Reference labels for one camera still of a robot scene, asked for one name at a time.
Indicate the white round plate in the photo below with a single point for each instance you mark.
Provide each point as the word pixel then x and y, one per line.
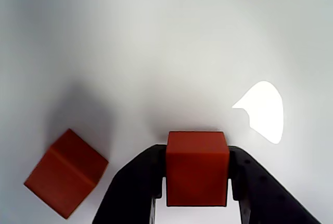
pixel 156 39

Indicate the red cube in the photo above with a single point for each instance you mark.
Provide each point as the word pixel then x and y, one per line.
pixel 65 177
pixel 197 169

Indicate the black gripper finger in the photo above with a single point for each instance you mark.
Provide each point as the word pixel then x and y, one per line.
pixel 260 203
pixel 130 195

